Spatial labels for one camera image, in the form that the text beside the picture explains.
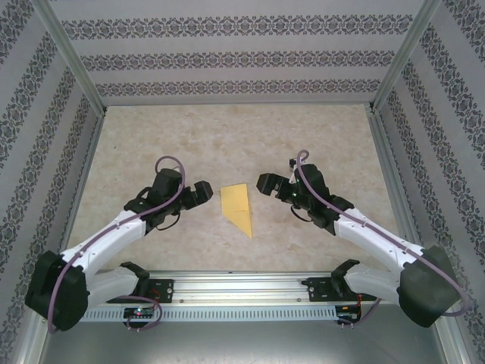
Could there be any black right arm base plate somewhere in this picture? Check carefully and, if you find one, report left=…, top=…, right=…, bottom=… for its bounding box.
left=307, top=276, right=376, bottom=303

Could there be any wide aluminium side rail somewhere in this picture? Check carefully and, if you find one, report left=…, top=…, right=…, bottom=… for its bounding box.
left=366, top=108, right=433, bottom=274

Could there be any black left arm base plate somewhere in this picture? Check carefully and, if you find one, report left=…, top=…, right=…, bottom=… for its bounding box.
left=143, top=278, right=175, bottom=304

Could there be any long aluminium mounting rail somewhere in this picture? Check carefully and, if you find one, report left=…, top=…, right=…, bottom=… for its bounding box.
left=36, top=268, right=452, bottom=306

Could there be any narrow aluminium side rail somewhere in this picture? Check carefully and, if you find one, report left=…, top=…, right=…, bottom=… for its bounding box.
left=56, top=111, right=109, bottom=266

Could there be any slotted grey cable duct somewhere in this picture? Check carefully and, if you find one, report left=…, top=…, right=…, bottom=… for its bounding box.
left=81, top=305, right=338, bottom=323

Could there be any aluminium frame post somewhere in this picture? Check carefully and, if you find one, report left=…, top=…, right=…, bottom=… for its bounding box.
left=371, top=0, right=445, bottom=114
left=33, top=0, right=108, bottom=115

